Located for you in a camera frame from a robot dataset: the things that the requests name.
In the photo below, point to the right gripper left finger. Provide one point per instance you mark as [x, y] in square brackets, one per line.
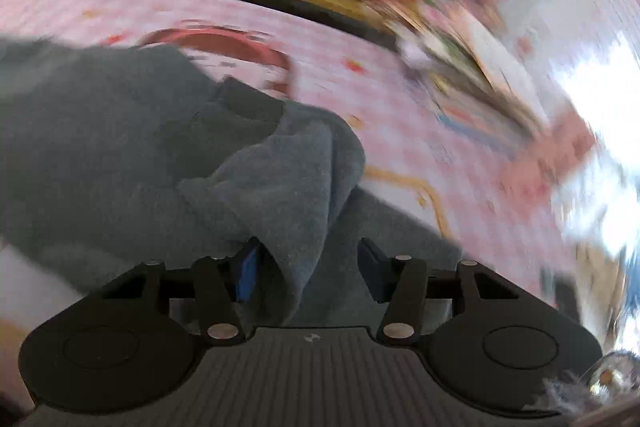
[231, 293]

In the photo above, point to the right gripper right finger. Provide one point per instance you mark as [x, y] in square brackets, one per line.
[400, 283]

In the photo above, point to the grey fleece garment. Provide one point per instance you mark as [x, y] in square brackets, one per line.
[114, 157]

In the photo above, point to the pink checkered cartoon table mat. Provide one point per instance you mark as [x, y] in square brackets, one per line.
[420, 158]

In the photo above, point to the pile of papers and booklets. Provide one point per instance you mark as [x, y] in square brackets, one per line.
[469, 75]

